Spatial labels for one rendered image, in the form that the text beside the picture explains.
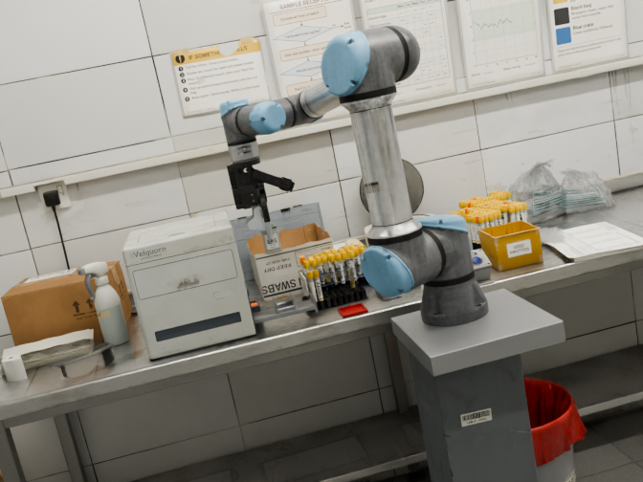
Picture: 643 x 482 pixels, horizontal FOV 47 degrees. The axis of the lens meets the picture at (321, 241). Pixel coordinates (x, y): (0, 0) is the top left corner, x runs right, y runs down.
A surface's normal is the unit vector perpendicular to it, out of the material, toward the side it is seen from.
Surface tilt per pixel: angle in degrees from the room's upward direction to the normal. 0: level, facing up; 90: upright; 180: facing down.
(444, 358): 90
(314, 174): 90
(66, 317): 92
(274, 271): 87
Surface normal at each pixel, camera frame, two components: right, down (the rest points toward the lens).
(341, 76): -0.76, 0.16
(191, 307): 0.18, 0.18
